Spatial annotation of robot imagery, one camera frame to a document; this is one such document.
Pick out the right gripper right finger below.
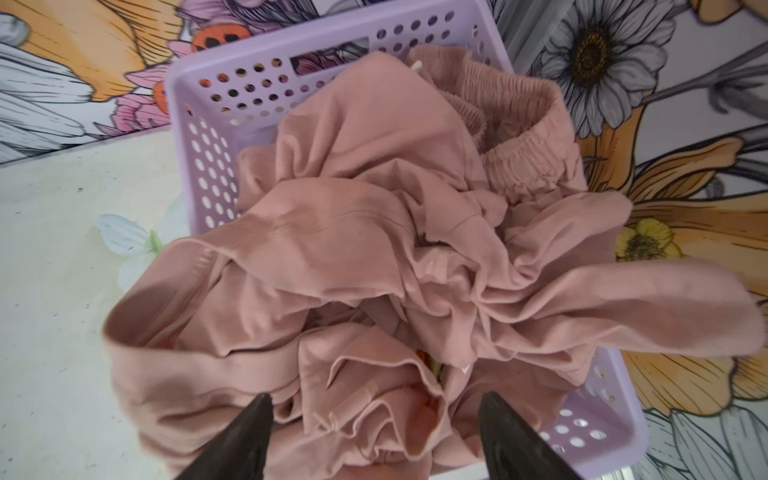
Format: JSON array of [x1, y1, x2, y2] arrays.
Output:
[[478, 392, 581, 480]]

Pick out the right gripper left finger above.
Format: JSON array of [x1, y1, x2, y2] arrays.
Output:
[[176, 393, 273, 480]]

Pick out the lilac plastic laundry basket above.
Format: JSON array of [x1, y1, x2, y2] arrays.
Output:
[[165, 0, 649, 480]]

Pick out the pink shorts in basket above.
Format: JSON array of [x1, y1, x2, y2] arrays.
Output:
[[103, 44, 768, 480]]

